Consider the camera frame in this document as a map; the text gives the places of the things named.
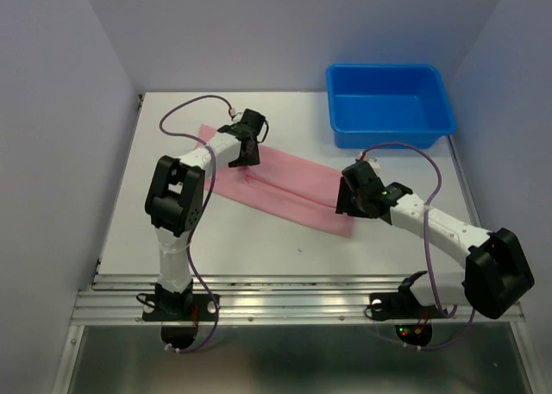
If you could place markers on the blue plastic bin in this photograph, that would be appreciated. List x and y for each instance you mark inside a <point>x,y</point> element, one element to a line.
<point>371,104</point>

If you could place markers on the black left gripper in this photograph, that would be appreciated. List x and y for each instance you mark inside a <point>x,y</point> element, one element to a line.
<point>252,159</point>

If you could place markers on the pink t-shirt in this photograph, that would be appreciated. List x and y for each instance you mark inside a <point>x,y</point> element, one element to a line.
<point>289,187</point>

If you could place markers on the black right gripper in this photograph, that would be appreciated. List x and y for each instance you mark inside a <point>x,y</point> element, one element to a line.
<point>343,201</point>

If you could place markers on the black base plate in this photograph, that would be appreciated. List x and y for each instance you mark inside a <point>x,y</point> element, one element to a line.
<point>200,308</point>
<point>388,306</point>

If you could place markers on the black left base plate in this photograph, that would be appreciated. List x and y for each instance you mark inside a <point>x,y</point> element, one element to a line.
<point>200,308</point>

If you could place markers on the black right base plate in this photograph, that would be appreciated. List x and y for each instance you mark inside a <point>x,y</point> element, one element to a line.
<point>388,306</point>

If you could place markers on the aluminium mounting rail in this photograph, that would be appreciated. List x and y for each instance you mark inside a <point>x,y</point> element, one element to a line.
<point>245,300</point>

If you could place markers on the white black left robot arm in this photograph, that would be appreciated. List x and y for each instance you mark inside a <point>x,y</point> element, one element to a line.
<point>175,204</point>

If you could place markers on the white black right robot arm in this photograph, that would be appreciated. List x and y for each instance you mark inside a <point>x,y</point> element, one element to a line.
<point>494,274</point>

